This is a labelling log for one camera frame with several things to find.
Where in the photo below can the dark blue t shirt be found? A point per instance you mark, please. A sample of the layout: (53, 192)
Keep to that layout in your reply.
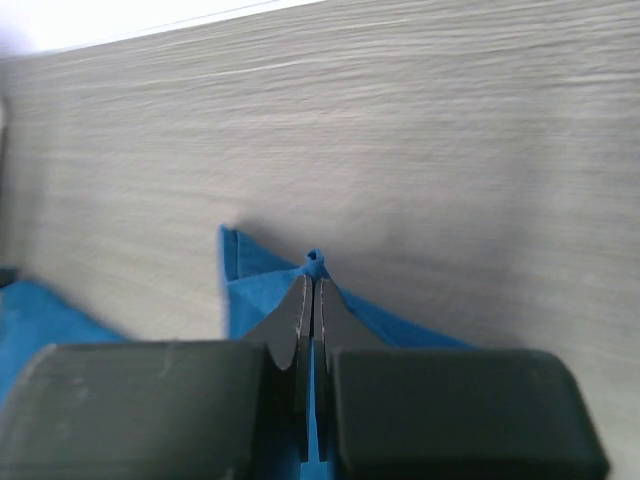
(255, 280)

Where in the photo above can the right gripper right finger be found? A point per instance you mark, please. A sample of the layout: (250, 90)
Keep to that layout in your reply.
(390, 412)

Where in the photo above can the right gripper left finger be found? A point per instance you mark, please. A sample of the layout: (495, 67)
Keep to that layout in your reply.
(221, 409)

